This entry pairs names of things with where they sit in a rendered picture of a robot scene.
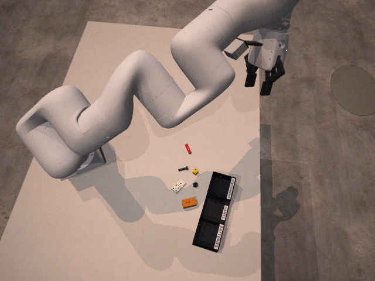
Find orange nine-volt battery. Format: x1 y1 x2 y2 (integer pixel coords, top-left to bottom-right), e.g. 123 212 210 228
182 197 197 208

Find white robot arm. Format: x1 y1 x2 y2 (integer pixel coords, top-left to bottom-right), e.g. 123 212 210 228
16 0 299 179

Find white domino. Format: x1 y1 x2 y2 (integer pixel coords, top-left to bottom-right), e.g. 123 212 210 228
171 179 186 193

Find black three-compartment bin rack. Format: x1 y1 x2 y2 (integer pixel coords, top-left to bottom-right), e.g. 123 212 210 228
193 172 236 253

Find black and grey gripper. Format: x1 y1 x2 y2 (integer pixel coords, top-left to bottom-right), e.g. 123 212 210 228
244 28 289 96

